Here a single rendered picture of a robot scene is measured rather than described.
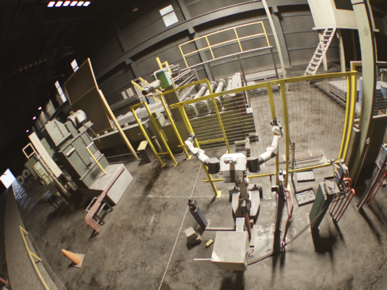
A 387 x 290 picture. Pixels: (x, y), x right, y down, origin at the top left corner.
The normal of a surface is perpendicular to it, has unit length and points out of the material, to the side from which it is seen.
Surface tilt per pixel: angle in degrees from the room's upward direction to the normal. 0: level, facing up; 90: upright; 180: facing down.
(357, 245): 0
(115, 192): 90
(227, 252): 0
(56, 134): 90
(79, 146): 90
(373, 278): 0
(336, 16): 90
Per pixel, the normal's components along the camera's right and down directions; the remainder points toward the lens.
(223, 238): -0.34, -0.80
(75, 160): 0.91, -0.15
